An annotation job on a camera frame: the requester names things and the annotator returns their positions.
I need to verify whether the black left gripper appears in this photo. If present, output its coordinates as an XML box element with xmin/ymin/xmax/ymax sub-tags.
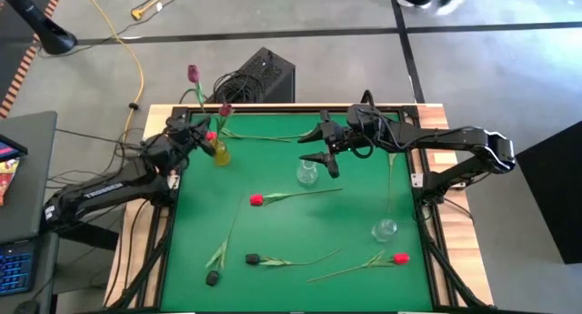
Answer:
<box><xmin>161</xmin><ymin>116</ymin><xmax>217</xmax><ymax>164</ymax></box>

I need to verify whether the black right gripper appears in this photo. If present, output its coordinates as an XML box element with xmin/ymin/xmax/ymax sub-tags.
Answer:
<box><xmin>297</xmin><ymin>108</ymin><xmax>361</xmax><ymax>179</ymax></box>

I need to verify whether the maroon artificial tulip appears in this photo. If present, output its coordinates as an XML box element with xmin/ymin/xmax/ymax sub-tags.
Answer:
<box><xmin>216</xmin><ymin>103</ymin><xmax>234</xmax><ymax>142</ymax></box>
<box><xmin>179</xmin><ymin>64</ymin><xmax>219</xmax><ymax>142</ymax></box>

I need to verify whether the red artificial tulip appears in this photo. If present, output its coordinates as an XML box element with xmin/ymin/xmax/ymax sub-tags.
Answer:
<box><xmin>248</xmin><ymin>187</ymin><xmax>345</xmax><ymax>208</ymax></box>

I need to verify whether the black artificial tulip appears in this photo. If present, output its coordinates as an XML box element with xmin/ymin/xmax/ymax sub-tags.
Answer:
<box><xmin>245</xmin><ymin>248</ymin><xmax>343</xmax><ymax>268</ymax></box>
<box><xmin>204</xmin><ymin>198</ymin><xmax>245</xmax><ymax>288</ymax></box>

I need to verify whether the green stem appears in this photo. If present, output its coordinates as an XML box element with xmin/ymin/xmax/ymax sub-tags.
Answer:
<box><xmin>205</xmin><ymin>127</ymin><xmax>314</xmax><ymax>144</ymax></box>
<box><xmin>306</xmin><ymin>248</ymin><xmax>411</xmax><ymax>284</ymax></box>

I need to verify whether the yellow glass vase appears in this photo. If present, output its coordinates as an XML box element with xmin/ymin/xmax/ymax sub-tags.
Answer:
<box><xmin>209</xmin><ymin>137</ymin><xmax>232</xmax><ymax>167</ymax></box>

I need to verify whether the clear textured glass vase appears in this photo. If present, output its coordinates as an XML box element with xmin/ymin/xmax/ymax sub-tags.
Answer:
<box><xmin>296</xmin><ymin>158</ymin><xmax>318</xmax><ymax>187</ymax></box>

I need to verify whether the clear round glass vase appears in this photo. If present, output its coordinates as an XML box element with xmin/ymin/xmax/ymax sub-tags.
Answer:
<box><xmin>371</xmin><ymin>218</ymin><xmax>399</xmax><ymax>243</ymax></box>

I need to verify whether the green table mat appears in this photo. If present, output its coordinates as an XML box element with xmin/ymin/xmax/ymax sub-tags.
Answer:
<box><xmin>161</xmin><ymin>111</ymin><xmax>434</xmax><ymax>313</ymax></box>

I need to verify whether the black computer box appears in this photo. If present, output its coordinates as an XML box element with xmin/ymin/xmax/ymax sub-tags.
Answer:
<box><xmin>206</xmin><ymin>46</ymin><xmax>296</xmax><ymax>105</ymax></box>

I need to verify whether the grey laptop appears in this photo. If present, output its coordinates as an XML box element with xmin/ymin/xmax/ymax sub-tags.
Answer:
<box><xmin>0</xmin><ymin>111</ymin><xmax>59</xmax><ymax>301</ymax></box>

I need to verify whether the black stand pole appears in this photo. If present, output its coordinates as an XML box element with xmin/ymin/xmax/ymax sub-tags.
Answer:
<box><xmin>0</xmin><ymin>0</ymin><xmax>78</xmax><ymax>56</ymax></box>

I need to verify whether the colourful packet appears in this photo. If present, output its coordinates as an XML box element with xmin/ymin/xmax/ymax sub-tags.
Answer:
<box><xmin>0</xmin><ymin>157</ymin><xmax>22</xmax><ymax>207</ymax></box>

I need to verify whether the black floor mat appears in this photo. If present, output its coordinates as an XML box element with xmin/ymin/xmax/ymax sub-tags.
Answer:
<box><xmin>0</xmin><ymin>0</ymin><xmax>65</xmax><ymax>119</ymax></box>

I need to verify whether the black cabinet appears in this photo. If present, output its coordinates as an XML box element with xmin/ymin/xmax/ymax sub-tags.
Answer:
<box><xmin>516</xmin><ymin>119</ymin><xmax>582</xmax><ymax>266</ymax></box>

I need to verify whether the black computer mouse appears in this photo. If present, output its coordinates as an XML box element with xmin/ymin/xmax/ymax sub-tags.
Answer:
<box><xmin>13</xmin><ymin>299</ymin><xmax>42</xmax><ymax>314</ymax></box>

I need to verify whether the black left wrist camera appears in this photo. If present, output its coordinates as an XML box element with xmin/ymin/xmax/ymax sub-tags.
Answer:
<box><xmin>166</xmin><ymin>115</ymin><xmax>189</xmax><ymax>137</ymax></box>

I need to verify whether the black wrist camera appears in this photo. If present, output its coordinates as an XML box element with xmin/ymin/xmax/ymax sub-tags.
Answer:
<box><xmin>166</xmin><ymin>115</ymin><xmax>189</xmax><ymax>137</ymax></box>
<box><xmin>347</xmin><ymin>103</ymin><xmax>381</xmax><ymax>133</ymax></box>

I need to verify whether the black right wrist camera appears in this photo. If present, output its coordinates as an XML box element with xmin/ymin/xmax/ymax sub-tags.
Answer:
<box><xmin>347</xmin><ymin>103</ymin><xmax>381</xmax><ymax>133</ymax></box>

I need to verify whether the black cable coil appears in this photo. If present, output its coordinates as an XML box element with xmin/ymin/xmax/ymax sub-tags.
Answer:
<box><xmin>212</xmin><ymin>70</ymin><xmax>256</xmax><ymax>104</ymax></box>

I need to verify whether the black table frame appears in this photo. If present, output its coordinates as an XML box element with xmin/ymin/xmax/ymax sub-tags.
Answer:
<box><xmin>108</xmin><ymin>103</ymin><xmax>492</xmax><ymax>314</ymax></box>

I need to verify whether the yellow power cable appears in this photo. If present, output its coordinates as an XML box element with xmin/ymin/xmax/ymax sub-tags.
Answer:
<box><xmin>79</xmin><ymin>0</ymin><xmax>146</xmax><ymax>140</ymax></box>

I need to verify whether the yellow plug with cable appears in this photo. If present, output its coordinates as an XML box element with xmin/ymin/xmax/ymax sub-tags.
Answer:
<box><xmin>130</xmin><ymin>0</ymin><xmax>183</xmax><ymax>22</ymax></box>

